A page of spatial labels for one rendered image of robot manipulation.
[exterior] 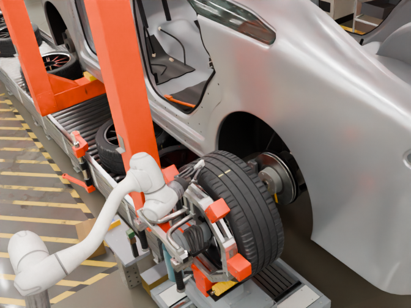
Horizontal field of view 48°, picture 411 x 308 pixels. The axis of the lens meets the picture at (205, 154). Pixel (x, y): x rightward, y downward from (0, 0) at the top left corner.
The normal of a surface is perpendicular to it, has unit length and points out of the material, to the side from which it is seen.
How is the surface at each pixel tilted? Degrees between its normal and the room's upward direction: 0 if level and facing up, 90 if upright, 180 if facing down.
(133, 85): 90
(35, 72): 90
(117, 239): 0
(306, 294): 0
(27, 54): 90
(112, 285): 0
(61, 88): 90
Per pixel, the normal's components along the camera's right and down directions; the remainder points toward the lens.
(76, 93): 0.58, 0.42
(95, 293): -0.10, -0.81
